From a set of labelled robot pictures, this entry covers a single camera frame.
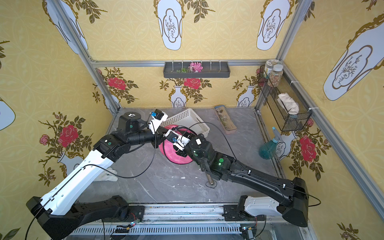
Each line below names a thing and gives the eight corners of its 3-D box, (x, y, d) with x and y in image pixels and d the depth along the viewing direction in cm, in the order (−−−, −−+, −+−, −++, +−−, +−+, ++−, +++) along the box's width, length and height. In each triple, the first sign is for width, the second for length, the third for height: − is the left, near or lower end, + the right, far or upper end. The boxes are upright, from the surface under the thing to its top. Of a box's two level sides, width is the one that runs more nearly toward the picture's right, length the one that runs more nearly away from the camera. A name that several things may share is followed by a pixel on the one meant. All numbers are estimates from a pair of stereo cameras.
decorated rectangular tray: (226, 134, 107) (226, 131, 104) (213, 109, 123) (214, 106, 120) (237, 131, 108) (238, 128, 105) (223, 107, 124) (224, 104, 122)
